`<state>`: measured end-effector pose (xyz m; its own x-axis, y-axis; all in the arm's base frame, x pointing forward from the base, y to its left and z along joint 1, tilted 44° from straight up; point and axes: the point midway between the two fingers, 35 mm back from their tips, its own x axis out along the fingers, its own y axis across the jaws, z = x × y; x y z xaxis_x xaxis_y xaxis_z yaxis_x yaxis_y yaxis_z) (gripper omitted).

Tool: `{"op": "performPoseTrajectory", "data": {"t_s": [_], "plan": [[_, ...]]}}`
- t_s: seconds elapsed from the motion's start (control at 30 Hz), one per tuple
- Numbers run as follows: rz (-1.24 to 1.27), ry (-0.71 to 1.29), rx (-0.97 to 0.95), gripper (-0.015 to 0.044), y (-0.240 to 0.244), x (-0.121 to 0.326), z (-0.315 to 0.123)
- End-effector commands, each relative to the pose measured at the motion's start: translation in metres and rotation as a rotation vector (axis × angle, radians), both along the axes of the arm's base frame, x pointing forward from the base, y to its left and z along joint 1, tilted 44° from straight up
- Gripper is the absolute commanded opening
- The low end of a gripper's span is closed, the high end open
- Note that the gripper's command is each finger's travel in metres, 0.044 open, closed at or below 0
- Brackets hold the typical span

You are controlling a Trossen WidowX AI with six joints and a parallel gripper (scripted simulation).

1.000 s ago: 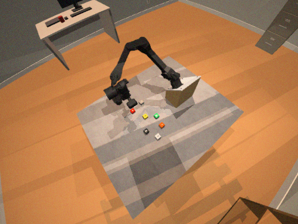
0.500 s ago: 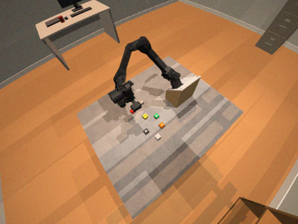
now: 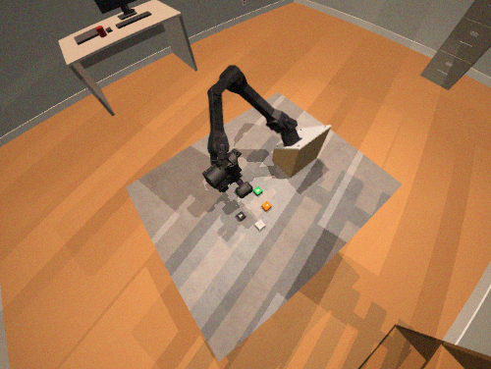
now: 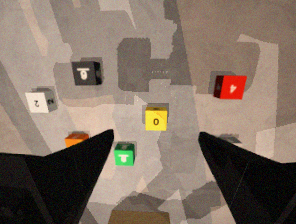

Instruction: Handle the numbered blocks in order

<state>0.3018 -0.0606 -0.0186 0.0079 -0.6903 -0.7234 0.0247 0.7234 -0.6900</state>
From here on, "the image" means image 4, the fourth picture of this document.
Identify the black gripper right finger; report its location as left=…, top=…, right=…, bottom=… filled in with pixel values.
left=198, top=132, right=296, bottom=224

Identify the red block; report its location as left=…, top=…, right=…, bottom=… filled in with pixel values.
left=213, top=76, right=247, bottom=99

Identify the black block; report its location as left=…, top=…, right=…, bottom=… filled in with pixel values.
left=71, top=61, right=102, bottom=86

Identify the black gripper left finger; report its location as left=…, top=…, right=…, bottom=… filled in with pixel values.
left=0, top=129, right=114, bottom=224

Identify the green block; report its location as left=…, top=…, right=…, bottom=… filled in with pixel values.
left=114, top=144, right=135, bottom=166

